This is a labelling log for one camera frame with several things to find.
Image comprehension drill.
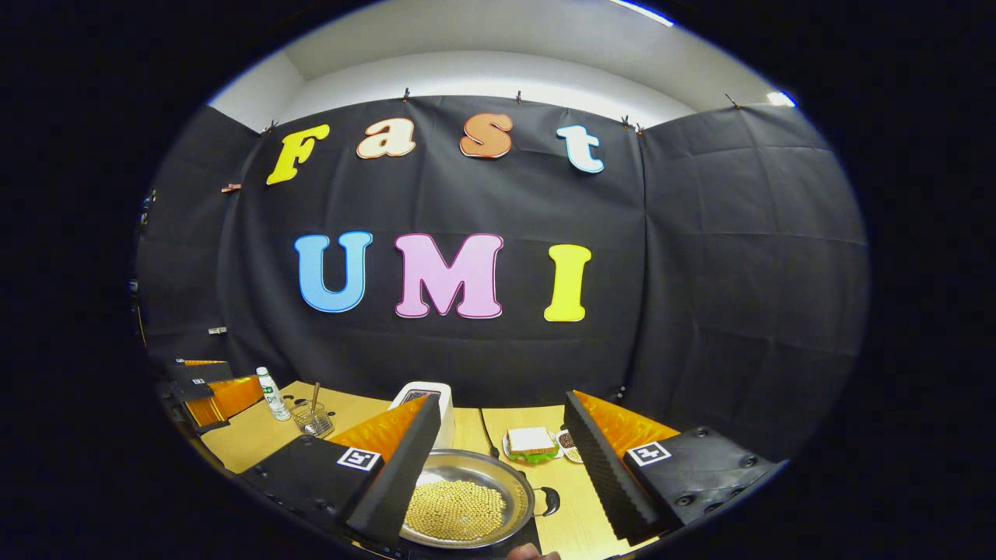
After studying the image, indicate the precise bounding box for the steel pot with black handle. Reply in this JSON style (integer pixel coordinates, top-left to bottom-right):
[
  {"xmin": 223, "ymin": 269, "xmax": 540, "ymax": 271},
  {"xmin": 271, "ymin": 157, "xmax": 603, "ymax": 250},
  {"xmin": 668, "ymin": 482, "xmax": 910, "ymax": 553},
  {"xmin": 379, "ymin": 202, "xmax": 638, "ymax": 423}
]
[{"xmin": 401, "ymin": 449, "xmax": 561, "ymax": 550}]

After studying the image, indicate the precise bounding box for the black induction cooktop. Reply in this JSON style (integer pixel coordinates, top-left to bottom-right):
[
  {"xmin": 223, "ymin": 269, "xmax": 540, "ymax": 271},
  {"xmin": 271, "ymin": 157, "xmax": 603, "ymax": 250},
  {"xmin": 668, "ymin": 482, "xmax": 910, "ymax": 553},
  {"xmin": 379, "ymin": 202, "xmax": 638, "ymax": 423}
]
[{"xmin": 381, "ymin": 520, "xmax": 545, "ymax": 559}]

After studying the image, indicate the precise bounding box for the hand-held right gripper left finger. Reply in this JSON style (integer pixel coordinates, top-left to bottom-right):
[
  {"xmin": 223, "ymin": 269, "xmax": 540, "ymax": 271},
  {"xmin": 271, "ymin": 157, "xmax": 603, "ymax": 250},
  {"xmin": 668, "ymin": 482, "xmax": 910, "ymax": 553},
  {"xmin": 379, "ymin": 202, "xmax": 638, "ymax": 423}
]
[{"xmin": 237, "ymin": 393, "xmax": 442, "ymax": 549}]

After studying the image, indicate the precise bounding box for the wire mesh basket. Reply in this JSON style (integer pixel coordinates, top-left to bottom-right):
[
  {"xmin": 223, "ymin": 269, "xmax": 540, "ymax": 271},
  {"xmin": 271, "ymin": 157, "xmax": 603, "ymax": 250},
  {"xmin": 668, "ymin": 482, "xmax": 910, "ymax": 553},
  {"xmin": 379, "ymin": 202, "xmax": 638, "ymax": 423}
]
[{"xmin": 290, "ymin": 401, "xmax": 335, "ymax": 439}]

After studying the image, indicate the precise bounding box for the dark metal stand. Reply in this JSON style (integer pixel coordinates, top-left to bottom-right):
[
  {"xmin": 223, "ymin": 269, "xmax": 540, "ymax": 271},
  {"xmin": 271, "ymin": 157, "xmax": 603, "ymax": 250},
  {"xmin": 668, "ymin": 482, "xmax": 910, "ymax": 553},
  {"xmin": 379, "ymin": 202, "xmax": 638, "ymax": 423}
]
[{"xmin": 128, "ymin": 191, "xmax": 156, "ymax": 343}]

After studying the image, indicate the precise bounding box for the white toaster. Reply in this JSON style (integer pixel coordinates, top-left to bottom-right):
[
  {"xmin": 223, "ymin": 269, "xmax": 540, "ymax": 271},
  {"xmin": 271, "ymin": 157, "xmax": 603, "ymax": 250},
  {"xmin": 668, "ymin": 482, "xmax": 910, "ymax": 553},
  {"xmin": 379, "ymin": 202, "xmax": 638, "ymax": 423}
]
[{"xmin": 389, "ymin": 381, "xmax": 454, "ymax": 450}]

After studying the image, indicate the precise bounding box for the pile of soybeans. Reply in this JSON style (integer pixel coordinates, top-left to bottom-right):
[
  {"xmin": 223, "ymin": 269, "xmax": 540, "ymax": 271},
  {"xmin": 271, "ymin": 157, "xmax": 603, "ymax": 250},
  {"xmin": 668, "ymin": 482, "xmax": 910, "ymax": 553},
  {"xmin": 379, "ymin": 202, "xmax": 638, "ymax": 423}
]
[{"xmin": 405, "ymin": 479, "xmax": 508, "ymax": 542}]

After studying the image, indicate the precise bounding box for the plastic bottle with green label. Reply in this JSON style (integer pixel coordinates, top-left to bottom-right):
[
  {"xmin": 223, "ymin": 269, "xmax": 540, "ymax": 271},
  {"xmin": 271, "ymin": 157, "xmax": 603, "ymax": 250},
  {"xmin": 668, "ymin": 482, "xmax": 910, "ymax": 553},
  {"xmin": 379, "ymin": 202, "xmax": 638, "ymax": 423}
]
[{"xmin": 256, "ymin": 366, "xmax": 291, "ymax": 422}]

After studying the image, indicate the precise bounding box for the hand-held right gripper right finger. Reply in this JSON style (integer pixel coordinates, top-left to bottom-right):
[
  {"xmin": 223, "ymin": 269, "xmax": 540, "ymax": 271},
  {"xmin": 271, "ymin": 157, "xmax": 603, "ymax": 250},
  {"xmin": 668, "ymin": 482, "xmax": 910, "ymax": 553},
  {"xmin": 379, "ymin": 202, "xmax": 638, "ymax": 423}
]
[{"xmin": 562, "ymin": 390, "xmax": 781, "ymax": 548}]

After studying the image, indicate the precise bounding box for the white plate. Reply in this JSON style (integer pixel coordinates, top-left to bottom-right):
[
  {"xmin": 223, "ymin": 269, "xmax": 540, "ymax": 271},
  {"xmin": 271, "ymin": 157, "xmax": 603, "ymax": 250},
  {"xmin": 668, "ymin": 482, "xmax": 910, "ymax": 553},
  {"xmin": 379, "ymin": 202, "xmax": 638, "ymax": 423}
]
[{"xmin": 502, "ymin": 429, "xmax": 563, "ymax": 466}]

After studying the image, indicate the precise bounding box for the black backdrop cloth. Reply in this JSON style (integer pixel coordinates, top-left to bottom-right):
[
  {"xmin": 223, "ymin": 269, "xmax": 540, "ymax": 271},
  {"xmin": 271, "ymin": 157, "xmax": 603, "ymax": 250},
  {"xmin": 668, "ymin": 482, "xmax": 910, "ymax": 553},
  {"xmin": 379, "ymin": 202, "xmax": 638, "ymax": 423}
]
[{"xmin": 134, "ymin": 93, "xmax": 870, "ymax": 467}]

